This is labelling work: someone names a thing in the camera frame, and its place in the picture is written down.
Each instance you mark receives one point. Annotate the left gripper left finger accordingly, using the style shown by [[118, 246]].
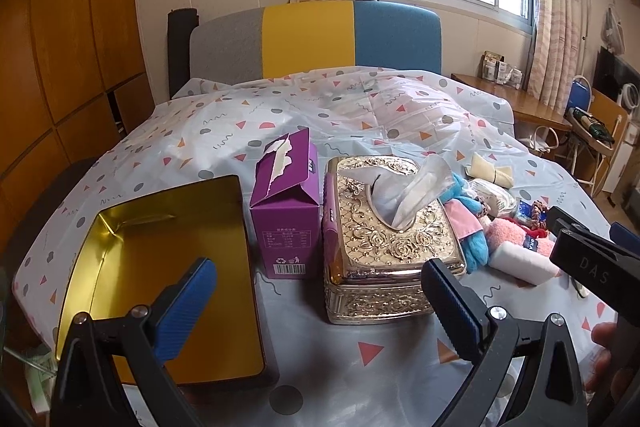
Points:
[[88, 390]]

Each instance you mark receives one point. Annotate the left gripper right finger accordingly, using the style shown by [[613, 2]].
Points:
[[548, 390]]

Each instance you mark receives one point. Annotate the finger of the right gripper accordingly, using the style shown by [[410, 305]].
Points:
[[559, 222], [623, 237]]

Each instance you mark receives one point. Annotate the white cloth with scrunchie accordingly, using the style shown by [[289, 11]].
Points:
[[522, 263]]

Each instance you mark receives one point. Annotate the pink towel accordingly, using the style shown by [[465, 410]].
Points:
[[506, 231]]

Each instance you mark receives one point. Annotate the blue teddy bear pink dress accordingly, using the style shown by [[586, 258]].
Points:
[[463, 213]]

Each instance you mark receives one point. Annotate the person's right hand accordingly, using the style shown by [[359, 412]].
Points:
[[602, 335]]

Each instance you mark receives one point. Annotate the red knitted item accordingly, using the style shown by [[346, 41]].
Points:
[[536, 233]]

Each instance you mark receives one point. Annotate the white basket under desk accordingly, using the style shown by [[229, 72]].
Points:
[[542, 140]]

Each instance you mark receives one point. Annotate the beige folded cloth bundle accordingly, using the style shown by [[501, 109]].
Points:
[[481, 168]]

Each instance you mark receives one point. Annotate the wooden desk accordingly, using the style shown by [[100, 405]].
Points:
[[525, 107]]

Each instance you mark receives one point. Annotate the blue folding chair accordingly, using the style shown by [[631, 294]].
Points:
[[580, 93]]

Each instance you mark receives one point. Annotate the yellow metal tin tray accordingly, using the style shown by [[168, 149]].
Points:
[[133, 250]]

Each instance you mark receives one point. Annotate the black television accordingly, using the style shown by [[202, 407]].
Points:
[[615, 79]]

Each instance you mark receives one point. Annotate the packages on desk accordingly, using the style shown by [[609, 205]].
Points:
[[495, 68]]

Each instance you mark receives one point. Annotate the ornate gold tissue box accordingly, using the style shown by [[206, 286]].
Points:
[[373, 269]]

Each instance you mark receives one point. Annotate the patterned plastic table cover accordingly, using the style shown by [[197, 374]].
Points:
[[397, 373]]

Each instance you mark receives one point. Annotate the purple tissue carton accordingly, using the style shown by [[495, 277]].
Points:
[[285, 207]]

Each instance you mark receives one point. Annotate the grey yellow blue headboard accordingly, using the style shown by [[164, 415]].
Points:
[[280, 40]]

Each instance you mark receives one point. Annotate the wooden wardrobe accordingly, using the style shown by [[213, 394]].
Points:
[[73, 83]]

